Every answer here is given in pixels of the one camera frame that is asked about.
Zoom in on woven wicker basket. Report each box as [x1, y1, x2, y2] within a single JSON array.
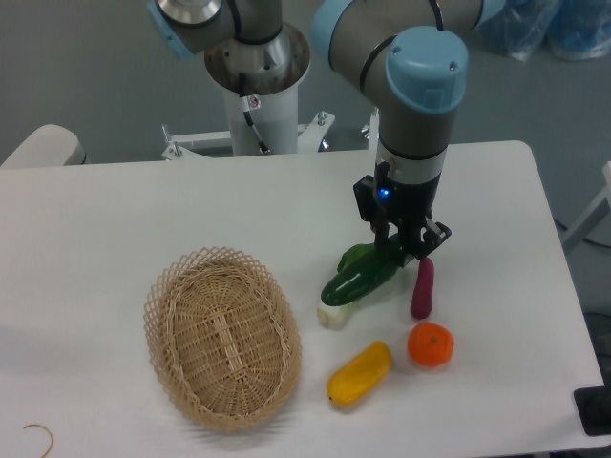
[[143, 247, 302, 432]]

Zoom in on white table frame right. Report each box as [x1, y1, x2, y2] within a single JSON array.
[[560, 162, 610, 254]]

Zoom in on green white bok choy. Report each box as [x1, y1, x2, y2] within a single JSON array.
[[316, 243, 400, 330]]

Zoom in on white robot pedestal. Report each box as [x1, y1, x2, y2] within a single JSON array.
[[160, 26, 381, 161]]

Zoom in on orange tangerine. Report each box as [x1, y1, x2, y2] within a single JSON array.
[[407, 323, 454, 367]]

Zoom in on tan rubber band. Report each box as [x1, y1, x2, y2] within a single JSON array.
[[23, 424, 55, 456]]

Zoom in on yellow mango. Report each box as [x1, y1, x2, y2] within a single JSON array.
[[327, 341, 392, 407]]

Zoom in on white chair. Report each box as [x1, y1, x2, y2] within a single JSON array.
[[1, 124, 89, 170]]

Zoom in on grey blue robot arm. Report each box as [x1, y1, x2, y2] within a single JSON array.
[[147, 1, 503, 266]]

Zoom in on green cucumber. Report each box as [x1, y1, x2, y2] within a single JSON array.
[[320, 245, 403, 306]]

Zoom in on purple sweet potato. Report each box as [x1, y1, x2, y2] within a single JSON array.
[[411, 258, 434, 320]]

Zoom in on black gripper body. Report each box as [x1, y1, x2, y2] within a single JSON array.
[[353, 161, 452, 247]]

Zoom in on black table-edge device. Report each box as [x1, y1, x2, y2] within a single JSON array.
[[574, 386, 610, 436]]

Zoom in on blue plastic bags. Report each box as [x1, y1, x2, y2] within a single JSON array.
[[477, 0, 610, 62]]

